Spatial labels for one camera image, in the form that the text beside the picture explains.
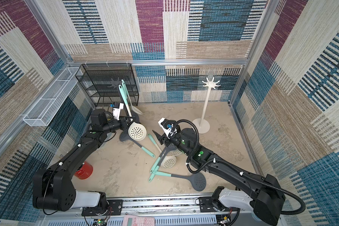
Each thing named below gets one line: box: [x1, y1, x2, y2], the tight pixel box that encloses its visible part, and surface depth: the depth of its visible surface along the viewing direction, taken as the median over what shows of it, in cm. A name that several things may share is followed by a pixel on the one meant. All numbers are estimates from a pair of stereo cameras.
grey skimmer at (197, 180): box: [152, 171, 207, 192], surface depth 81 cm
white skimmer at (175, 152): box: [169, 148, 183, 156], surface depth 93 cm
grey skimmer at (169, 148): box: [147, 143, 178, 182], surface depth 91 cm
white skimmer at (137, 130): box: [125, 104, 147, 141], surface depth 81 cm
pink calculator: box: [121, 215, 155, 226], surface depth 70 cm
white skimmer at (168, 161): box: [147, 133, 178, 169], surface depth 90 cm
